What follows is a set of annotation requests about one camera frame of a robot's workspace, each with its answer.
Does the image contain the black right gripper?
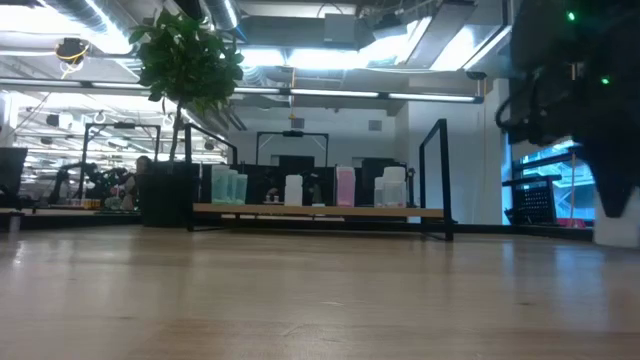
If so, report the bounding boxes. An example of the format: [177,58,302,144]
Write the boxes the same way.
[502,59,640,219]

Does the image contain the black robot rig frame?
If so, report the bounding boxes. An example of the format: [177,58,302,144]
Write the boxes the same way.
[47,122,162,209]
[255,130,330,167]

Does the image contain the black plant pot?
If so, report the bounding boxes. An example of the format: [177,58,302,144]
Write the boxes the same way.
[135,159,201,229]

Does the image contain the black metal stand frame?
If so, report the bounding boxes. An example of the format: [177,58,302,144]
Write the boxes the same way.
[418,118,455,243]

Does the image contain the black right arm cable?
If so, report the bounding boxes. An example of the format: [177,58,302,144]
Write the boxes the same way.
[494,74,532,134]

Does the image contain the green leafy plant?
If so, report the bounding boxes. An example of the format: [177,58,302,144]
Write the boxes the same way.
[128,7,246,162]

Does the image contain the pink pill bottle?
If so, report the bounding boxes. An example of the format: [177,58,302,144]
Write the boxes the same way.
[335,166,357,208]

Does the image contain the black round ceiling device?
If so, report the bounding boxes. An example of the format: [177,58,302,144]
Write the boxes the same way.
[54,37,91,79]

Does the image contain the long ceiling light strip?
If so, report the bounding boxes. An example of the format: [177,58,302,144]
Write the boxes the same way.
[233,87,484,104]

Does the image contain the grey ceiling box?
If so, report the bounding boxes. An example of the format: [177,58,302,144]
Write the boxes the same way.
[323,13,357,44]

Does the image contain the black trapezoid box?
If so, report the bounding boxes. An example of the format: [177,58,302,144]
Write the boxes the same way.
[0,147,29,209]

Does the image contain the person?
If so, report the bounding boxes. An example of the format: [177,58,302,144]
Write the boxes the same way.
[119,155,152,211]

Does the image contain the wooden shelf board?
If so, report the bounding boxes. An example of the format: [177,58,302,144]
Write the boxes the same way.
[192,202,446,220]

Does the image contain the black perforated basket cart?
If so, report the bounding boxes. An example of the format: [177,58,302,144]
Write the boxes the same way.
[502,174,564,226]

